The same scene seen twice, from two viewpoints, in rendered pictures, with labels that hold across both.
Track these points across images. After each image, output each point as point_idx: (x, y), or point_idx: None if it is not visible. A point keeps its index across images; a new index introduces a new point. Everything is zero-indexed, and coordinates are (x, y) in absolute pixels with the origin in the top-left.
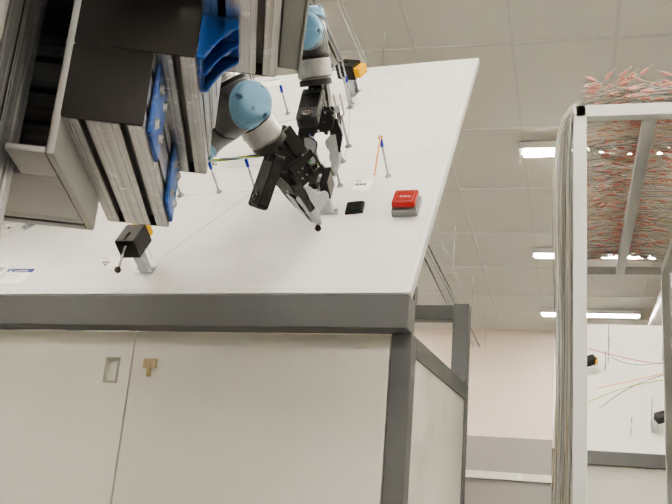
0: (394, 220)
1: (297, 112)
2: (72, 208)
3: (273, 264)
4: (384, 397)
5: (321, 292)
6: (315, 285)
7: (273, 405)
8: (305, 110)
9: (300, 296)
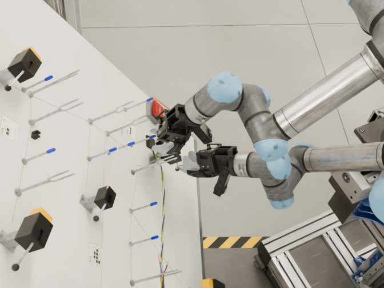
0: (158, 124)
1: (210, 139)
2: None
3: (184, 204)
4: None
5: (196, 180)
6: (193, 182)
7: None
8: (211, 132)
9: (199, 191)
